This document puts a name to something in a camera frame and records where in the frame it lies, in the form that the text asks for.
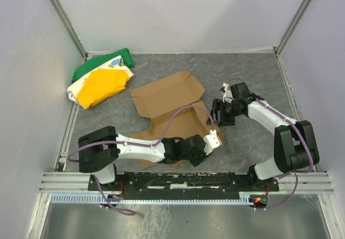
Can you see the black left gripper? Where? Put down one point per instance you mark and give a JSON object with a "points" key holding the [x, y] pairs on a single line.
{"points": [[198, 158]]}

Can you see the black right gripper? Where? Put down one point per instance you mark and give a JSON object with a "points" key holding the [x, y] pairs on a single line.
{"points": [[222, 112]]}

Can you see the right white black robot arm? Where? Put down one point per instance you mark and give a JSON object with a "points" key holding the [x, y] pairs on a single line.
{"points": [[295, 148]]}

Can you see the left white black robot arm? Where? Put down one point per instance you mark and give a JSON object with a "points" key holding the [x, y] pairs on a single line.
{"points": [[99, 149]]}

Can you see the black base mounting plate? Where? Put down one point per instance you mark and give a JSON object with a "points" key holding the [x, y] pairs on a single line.
{"points": [[187, 186]]}

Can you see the yellow cloth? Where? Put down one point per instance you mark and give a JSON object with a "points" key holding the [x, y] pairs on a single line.
{"points": [[100, 85]]}

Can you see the white patterned cloth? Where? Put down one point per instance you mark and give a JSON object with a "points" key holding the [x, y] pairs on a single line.
{"points": [[75, 88]]}

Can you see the green cloth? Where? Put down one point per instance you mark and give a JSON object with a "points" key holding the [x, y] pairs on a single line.
{"points": [[91, 64]]}

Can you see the metal front shelf sheet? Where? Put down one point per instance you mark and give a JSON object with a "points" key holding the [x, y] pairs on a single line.
{"points": [[300, 218]]}

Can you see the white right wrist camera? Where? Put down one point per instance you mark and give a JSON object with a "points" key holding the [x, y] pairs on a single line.
{"points": [[226, 92]]}

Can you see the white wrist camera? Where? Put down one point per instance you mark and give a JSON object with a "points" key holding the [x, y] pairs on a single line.
{"points": [[212, 141], [226, 92]]}

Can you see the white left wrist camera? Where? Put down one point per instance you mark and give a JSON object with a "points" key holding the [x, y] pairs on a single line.
{"points": [[212, 141]]}

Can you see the light blue cable duct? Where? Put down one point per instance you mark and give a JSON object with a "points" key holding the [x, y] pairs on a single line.
{"points": [[98, 198]]}

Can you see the aluminium front rail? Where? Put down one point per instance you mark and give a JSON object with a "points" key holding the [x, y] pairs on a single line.
{"points": [[311, 183]]}

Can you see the right aluminium corner post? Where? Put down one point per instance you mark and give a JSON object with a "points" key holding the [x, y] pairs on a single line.
{"points": [[292, 26]]}

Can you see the aluminium corner post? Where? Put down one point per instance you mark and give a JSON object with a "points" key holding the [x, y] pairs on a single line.
{"points": [[292, 26], [69, 27]]}

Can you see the left aluminium corner post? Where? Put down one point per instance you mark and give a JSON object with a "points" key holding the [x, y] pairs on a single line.
{"points": [[69, 27]]}

